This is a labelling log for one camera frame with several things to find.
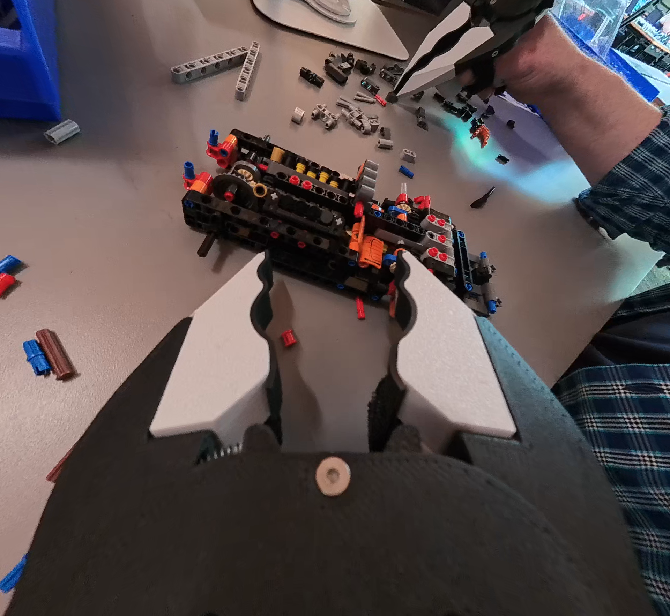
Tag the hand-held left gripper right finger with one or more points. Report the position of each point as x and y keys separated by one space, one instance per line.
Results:
x=453 y=365

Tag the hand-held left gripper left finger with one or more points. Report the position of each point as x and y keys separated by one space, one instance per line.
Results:
x=214 y=365

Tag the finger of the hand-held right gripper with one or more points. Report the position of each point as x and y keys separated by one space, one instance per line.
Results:
x=445 y=30
x=460 y=56

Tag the pile of black lego pins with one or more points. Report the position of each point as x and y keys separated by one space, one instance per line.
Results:
x=460 y=111

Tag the small dark lego bush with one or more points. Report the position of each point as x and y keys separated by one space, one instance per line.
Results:
x=392 y=98

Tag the pile of dark lego connectors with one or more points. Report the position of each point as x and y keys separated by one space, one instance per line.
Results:
x=337 y=72

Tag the black lego spike piece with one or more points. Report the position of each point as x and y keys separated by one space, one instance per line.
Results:
x=480 y=200

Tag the partly built lego car model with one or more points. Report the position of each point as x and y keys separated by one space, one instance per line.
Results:
x=303 y=208

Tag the person's right forearm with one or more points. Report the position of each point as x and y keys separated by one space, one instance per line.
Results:
x=591 y=103

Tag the small red lego bush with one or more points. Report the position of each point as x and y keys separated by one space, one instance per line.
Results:
x=288 y=338

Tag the long red lego pin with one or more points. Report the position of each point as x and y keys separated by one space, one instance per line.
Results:
x=360 y=309

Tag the light grey lego connector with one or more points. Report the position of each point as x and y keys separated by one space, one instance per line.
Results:
x=408 y=155

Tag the group of light grey lego pieces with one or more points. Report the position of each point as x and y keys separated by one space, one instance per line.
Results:
x=356 y=116

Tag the blue lego pin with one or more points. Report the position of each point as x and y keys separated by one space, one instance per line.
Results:
x=406 y=172
x=36 y=357
x=13 y=574
x=9 y=264

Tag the brown ridged lego connector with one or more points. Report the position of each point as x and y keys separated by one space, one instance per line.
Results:
x=56 y=354

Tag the long grey lego beam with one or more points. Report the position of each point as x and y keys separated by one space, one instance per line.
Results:
x=209 y=65
x=247 y=72

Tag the grey ridged lego connector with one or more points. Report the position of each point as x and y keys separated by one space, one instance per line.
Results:
x=62 y=132

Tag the person's right hand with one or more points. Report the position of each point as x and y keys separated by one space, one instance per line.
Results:
x=528 y=66

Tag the clear plastic bag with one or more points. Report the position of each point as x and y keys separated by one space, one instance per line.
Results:
x=596 y=9

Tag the blue storage bin with tag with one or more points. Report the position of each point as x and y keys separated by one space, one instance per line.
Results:
x=31 y=51

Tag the white stand with base plate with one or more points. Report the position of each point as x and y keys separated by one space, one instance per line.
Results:
x=361 y=30

